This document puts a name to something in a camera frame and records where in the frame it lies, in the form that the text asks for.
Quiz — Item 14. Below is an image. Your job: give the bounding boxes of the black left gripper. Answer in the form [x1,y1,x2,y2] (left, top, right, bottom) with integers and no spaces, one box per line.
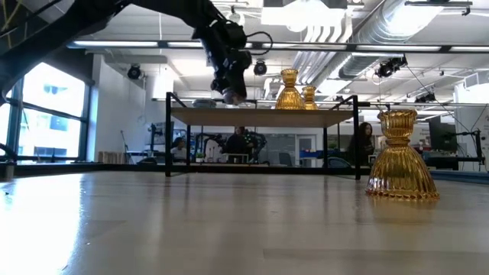
[192,18,254,99]

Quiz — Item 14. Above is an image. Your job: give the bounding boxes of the purple patterned candle bowl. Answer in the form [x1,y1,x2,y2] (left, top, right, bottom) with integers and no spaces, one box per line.
[222,86,246,106]

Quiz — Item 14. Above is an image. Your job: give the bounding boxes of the amber glass candle stick holder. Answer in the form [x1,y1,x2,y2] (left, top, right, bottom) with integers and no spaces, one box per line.
[274,68,307,111]
[301,85,319,112]
[364,109,441,201]

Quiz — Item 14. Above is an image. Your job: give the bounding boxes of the wooden shelf riser black legs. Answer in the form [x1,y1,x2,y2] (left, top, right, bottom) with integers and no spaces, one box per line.
[164,92,362,181]

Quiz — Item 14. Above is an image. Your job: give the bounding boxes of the person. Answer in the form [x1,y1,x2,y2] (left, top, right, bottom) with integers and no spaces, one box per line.
[224,126,257,164]
[347,121,374,166]
[170,136,188,160]

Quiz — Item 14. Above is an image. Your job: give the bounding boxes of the black overhead light bar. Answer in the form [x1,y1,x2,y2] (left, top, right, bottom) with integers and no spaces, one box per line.
[66,39,489,54]

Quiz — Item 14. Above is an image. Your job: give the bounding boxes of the black ceiling track device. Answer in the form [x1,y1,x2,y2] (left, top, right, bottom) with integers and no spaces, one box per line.
[375,55,409,79]

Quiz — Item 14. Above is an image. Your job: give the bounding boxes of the dark background monitor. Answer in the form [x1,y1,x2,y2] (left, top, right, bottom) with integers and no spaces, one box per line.
[428,116,458,154]

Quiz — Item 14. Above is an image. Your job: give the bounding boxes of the silver ceiling duct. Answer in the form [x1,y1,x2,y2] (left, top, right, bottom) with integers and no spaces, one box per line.
[338,0,446,79]

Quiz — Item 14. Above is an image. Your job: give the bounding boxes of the black aluminium table frame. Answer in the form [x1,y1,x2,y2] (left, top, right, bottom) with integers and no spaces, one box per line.
[0,141,489,180]

